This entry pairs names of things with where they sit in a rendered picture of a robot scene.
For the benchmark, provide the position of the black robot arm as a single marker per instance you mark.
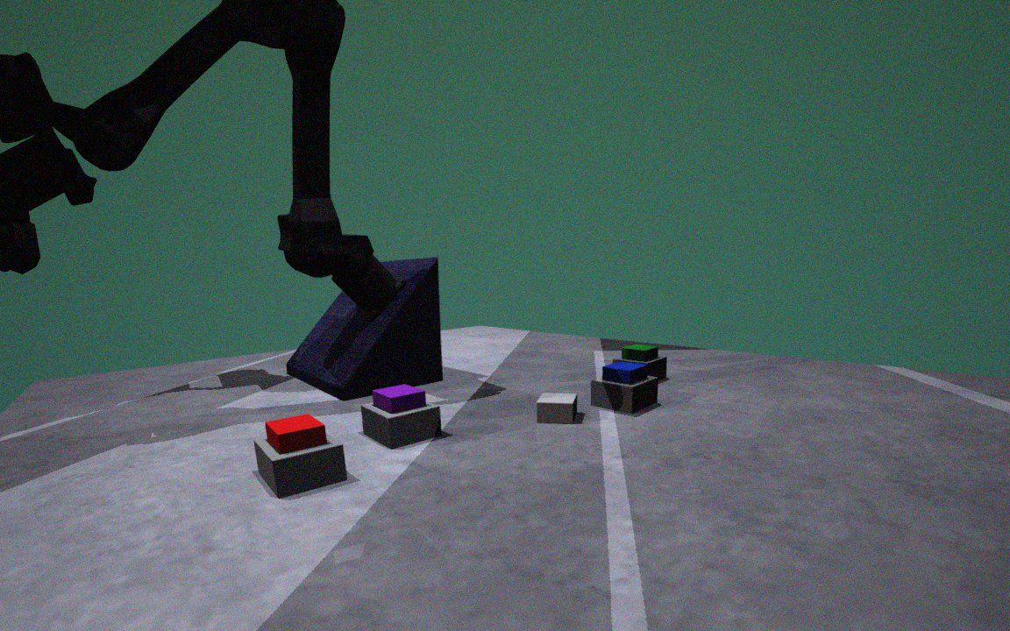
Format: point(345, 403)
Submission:
point(113, 130)

